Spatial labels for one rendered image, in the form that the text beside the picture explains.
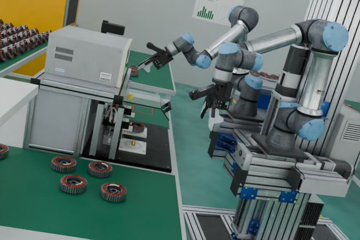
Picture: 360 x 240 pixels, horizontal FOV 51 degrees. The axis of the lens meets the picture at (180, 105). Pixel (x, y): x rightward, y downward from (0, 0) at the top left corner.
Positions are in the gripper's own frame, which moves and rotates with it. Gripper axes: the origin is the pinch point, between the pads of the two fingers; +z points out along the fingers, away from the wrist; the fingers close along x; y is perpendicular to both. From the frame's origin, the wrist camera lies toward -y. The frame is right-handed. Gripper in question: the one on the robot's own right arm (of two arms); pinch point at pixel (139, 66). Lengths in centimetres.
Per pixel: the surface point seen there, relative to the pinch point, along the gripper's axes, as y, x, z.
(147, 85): 40, 137, 23
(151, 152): 41, -23, 18
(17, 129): -10, -21, 72
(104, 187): 26, -73, 31
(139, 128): 32.4, -1.3, 21.0
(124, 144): 29.4, -22.0, 28.3
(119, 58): -12.8, -28.6, 2.0
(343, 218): 239, 82, -71
